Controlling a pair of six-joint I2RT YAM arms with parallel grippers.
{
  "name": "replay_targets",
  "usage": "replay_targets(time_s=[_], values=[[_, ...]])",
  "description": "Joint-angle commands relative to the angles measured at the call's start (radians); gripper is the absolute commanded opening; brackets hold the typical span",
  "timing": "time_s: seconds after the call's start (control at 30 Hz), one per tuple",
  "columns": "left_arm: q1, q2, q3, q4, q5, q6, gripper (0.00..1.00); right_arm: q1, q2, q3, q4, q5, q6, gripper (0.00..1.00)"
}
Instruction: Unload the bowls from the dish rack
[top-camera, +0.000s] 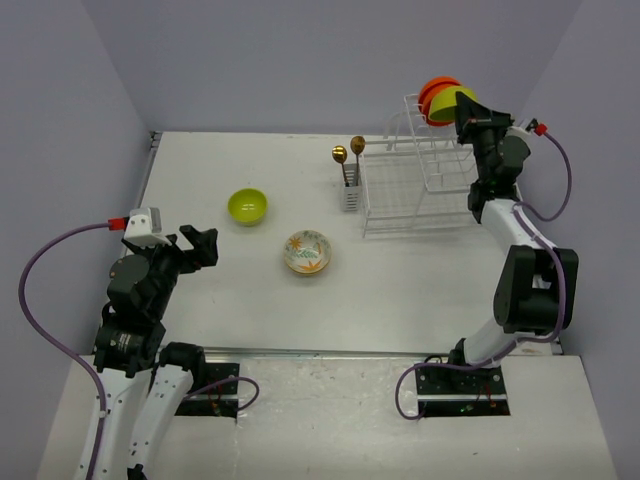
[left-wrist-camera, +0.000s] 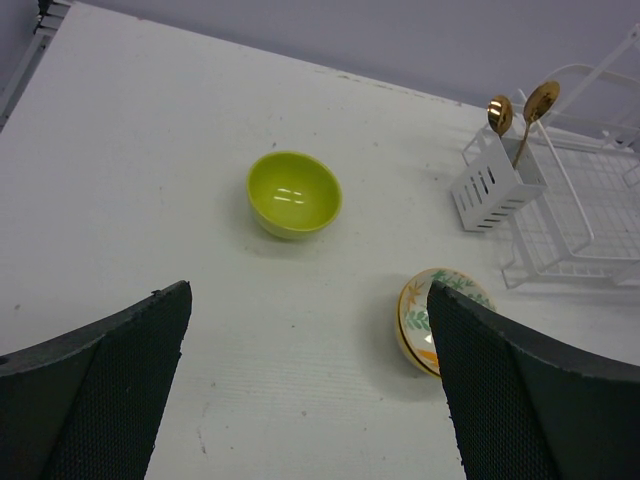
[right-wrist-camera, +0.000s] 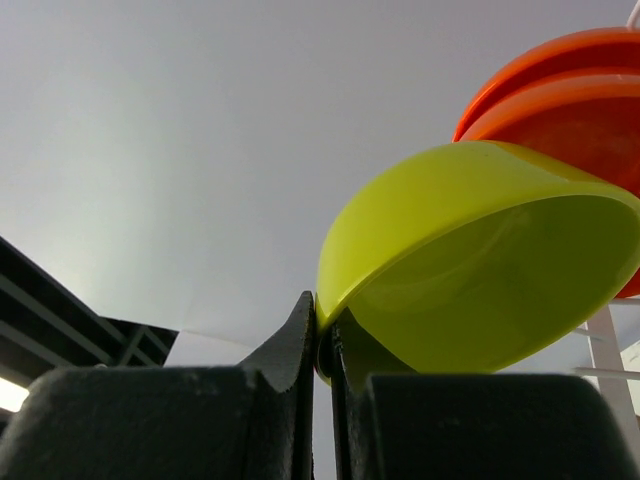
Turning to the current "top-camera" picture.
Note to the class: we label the floral white bowl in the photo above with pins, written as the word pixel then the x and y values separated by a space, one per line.
pixel 309 249

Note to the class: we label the green bowl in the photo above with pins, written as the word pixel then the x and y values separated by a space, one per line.
pixel 441 111
pixel 247 207

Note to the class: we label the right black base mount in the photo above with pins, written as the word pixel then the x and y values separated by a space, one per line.
pixel 446 393

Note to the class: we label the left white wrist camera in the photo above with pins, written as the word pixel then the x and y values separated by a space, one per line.
pixel 144 228

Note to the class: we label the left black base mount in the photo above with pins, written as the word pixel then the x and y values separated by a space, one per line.
pixel 220 402

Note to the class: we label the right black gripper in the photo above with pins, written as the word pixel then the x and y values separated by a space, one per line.
pixel 472 120

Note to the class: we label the green bowl back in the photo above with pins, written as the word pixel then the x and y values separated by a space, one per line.
pixel 441 111

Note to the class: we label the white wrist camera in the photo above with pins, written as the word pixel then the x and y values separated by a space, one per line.
pixel 524 128
pixel 144 228

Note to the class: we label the orange bowl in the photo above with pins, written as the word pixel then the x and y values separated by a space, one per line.
pixel 425 106
pixel 435 82

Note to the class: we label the orange bowl front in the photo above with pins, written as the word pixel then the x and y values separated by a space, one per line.
pixel 425 106

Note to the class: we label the gold spoon right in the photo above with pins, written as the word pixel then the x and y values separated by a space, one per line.
pixel 357 146

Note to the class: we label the orange bowl back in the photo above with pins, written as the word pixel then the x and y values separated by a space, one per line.
pixel 435 82

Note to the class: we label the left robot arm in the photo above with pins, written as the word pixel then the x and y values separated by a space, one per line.
pixel 143 380

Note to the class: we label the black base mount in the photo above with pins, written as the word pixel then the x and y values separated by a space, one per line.
pixel 446 393
pixel 220 402

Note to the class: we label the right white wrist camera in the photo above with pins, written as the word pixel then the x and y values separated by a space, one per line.
pixel 524 128

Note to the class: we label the gold spoon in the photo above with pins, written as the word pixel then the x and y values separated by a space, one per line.
pixel 357 146
pixel 339 155

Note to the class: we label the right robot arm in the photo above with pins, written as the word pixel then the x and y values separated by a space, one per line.
pixel 534 298

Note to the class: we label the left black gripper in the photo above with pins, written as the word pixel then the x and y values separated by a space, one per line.
pixel 204 245

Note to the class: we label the green bowl front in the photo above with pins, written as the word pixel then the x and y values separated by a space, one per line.
pixel 247 207

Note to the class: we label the gold spoon left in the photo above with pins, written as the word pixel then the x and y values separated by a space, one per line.
pixel 339 155

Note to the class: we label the white wire dish rack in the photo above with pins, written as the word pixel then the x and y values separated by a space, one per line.
pixel 416 177

